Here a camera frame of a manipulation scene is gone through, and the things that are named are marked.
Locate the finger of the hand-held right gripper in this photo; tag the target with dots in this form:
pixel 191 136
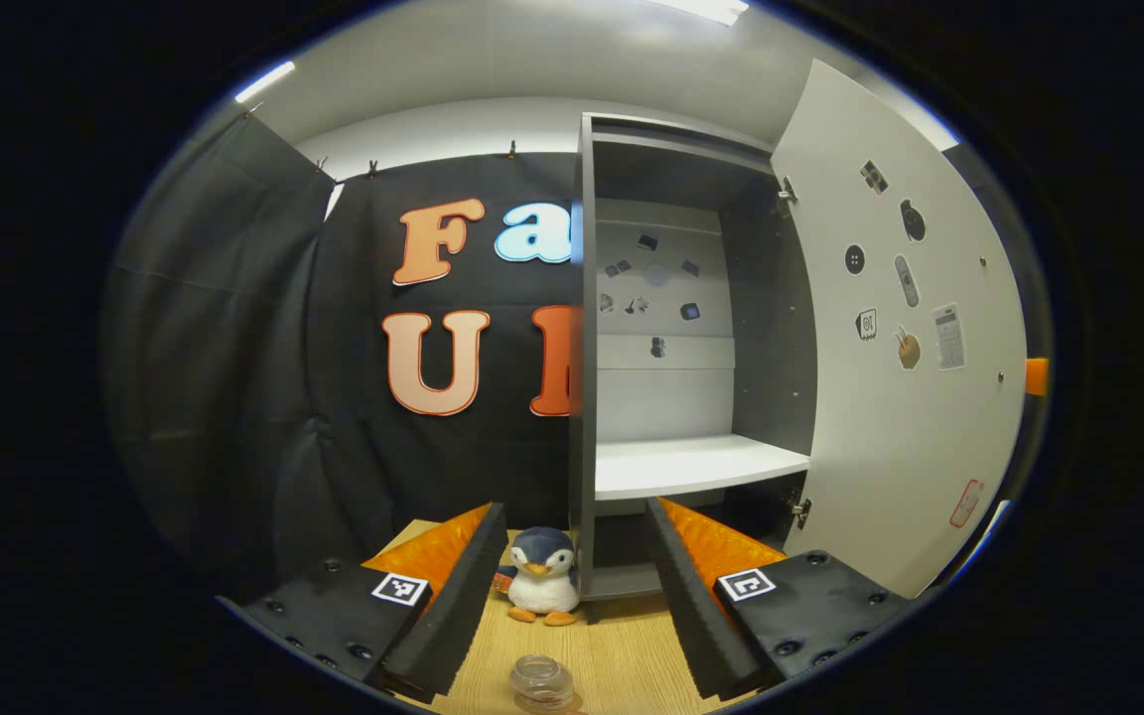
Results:
pixel 1037 377

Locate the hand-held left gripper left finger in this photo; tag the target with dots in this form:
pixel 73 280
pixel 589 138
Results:
pixel 453 616

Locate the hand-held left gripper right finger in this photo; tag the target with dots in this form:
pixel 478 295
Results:
pixel 691 616

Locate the clear bottle with red label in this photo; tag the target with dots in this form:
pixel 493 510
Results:
pixel 540 680

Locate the white cabinet door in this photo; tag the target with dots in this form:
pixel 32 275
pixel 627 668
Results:
pixel 890 447

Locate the grey cabinet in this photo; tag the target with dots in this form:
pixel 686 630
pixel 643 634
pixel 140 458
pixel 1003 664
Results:
pixel 661 397

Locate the metal door hinge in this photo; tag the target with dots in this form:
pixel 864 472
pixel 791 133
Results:
pixel 787 191
pixel 800 511

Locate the penguin plush toy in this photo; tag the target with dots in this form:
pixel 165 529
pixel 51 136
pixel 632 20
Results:
pixel 542 581

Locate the black backdrop cloth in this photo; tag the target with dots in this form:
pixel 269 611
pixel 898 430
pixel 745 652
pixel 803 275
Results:
pixel 234 348

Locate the wide ceiling light panel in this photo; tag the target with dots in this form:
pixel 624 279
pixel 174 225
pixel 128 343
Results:
pixel 706 8

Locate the narrow ceiling light strip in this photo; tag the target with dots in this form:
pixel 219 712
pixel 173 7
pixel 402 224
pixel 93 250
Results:
pixel 265 81

